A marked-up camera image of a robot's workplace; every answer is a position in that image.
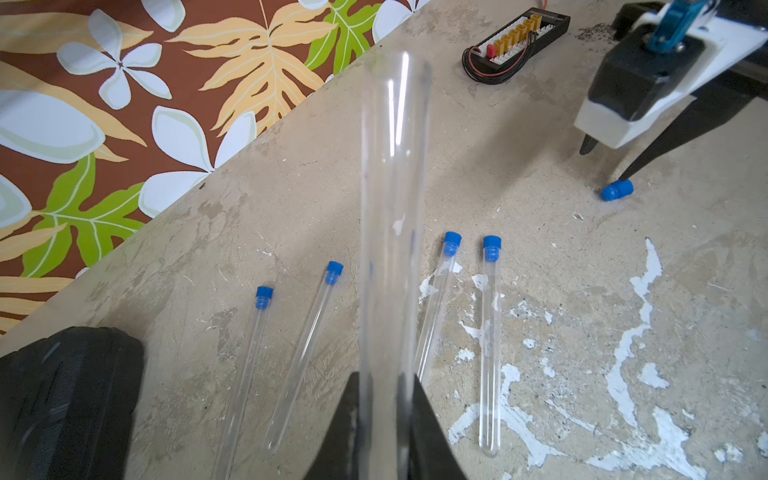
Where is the clear test tube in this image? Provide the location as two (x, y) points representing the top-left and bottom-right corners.
(211, 299), (270, 479)
(479, 258), (501, 457)
(265, 272), (338, 453)
(416, 245), (457, 386)
(358, 51), (431, 479)

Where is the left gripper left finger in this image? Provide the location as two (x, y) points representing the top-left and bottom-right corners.
(304, 372), (360, 480)

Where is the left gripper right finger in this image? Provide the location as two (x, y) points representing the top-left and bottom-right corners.
(410, 378), (467, 480)

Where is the blue stopper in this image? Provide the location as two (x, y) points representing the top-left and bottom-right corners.
(600, 180), (634, 202)
(255, 286), (274, 310)
(442, 231), (462, 258)
(483, 235), (502, 263)
(324, 261), (344, 286)

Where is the black tool case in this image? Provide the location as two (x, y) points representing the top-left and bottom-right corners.
(1, 327), (145, 479)

